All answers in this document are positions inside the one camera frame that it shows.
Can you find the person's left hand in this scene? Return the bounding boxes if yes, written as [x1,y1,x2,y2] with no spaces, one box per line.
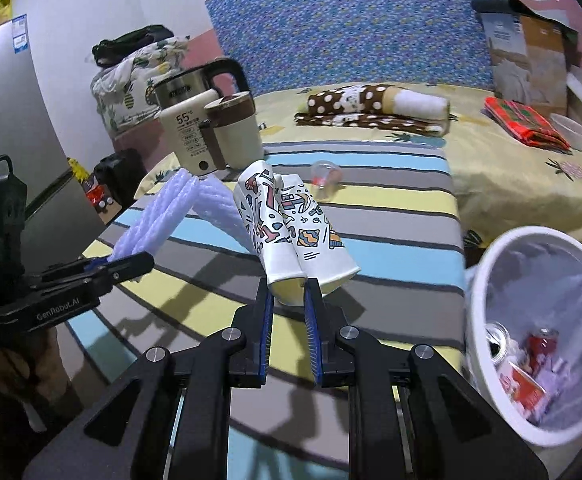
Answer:
[0,335,84,421]

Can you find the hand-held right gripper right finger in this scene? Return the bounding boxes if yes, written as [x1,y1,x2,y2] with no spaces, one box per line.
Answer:
[302,277,547,480]

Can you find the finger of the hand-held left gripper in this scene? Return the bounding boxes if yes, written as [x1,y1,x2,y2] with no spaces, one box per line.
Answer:
[71,251,155,295]
[41,255,114,283]

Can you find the white foam net sleeve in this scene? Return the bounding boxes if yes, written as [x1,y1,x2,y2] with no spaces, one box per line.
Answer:
[191,175,262,256]
[113,169,202,263]

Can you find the red printed packet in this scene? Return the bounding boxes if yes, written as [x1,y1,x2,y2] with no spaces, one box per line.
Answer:
[68,157,122,226]

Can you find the printed bedding package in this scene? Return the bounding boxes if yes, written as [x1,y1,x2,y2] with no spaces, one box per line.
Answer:
[472,0,579,117]

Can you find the red plaid cloth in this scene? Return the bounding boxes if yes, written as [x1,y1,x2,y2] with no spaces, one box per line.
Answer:
[484,97,572,152]

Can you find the black box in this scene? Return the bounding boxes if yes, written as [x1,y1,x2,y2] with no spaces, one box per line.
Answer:
[93,149,142,206]

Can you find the beige cup with brown lid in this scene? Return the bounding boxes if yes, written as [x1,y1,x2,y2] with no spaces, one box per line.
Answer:
[203,91,264,170]

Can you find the steel electric kettle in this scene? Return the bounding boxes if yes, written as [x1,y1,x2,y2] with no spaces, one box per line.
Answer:
[153,58,252,111]

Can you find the patterned paper cup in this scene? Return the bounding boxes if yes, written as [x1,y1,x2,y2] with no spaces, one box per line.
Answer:
[276,174,361,297]
[233,160,307,306]

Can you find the brown polka dot blanket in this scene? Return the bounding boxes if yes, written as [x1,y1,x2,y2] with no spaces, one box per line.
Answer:
[293,83,451,136]

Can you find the pineapple print pillow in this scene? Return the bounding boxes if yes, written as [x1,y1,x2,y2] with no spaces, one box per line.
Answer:
[91,37,189,136]

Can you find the white round bowl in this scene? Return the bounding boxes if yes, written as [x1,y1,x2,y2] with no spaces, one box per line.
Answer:
[550,112,582,152]

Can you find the black bag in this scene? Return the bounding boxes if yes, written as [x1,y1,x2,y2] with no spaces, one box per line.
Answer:
[92,25,174,67]

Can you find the small clear plastic cup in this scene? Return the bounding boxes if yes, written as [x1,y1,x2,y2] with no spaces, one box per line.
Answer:
[311,160,344,200]

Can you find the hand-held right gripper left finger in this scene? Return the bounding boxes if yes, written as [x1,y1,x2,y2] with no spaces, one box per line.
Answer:
[23,277,275,480]

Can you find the white trash bin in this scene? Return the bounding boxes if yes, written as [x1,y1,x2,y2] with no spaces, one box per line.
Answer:
[464,226,582,448]

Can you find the blue patterned mattress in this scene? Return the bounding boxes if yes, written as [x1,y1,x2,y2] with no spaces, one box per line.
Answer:
[205,0,517,97]

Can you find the beige electric water heater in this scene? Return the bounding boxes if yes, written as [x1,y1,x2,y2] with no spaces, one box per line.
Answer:
[159,89,222,177]

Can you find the yellow bedsheet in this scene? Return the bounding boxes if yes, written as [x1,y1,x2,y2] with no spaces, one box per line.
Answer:
[136,82,582,251]

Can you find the grey refrigerator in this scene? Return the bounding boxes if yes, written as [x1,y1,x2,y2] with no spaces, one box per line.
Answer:
[0,17,104,261]

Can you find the striped tablecloth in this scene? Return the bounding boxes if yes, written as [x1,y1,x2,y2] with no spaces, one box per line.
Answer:
[66,140,467,480]

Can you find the red and white carton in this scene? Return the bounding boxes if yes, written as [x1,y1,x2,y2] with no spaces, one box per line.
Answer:
[496,360,547,411]

